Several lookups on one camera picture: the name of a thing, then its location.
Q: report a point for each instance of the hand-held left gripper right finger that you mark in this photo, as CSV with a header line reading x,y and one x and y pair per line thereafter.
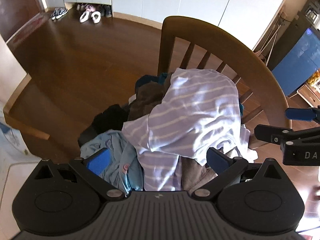
x,y
216,161

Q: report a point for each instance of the teal garment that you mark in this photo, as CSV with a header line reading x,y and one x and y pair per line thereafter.
x,y
166,77

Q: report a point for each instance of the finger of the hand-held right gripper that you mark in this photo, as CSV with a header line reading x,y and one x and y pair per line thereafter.
x,y
298,114
270,133

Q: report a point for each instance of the grey sneaker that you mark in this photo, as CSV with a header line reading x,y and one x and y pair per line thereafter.
x,y
62,12
54,13

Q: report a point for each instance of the lilac white-striped shirt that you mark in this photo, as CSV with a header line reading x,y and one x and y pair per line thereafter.
x,y
195,110

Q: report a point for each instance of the grey-brown garment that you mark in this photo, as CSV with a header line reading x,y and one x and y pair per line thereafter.
x,y
195,175

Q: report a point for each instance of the dark kitchen appliance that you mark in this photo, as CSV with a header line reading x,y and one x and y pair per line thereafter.
x,y
311,10

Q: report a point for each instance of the white slipper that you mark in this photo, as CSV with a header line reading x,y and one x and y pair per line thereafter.
x,y
96,17
85,16

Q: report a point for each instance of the red and white doormat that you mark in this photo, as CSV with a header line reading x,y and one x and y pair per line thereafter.
x,y
27,28

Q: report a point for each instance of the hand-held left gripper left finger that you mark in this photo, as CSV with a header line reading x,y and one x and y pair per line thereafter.
x,y
98,161

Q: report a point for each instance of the dark navy garment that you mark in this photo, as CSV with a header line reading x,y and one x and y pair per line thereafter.
x,y
146,80

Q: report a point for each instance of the black garment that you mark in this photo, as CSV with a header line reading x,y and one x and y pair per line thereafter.
x,y
110,117

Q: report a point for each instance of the blue panel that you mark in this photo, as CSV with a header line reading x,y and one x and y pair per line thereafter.
x,y
297,65

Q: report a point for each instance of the dark shoe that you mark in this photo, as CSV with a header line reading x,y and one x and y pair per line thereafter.
x,y
108,10

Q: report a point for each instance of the light blue garment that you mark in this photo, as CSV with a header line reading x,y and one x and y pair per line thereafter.
x,y
125,155

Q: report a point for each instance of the wooden chair with curved back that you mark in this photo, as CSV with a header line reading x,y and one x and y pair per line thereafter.
x,y
225,33

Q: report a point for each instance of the dark brown garment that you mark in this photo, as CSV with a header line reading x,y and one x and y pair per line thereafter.
x,y
147,97

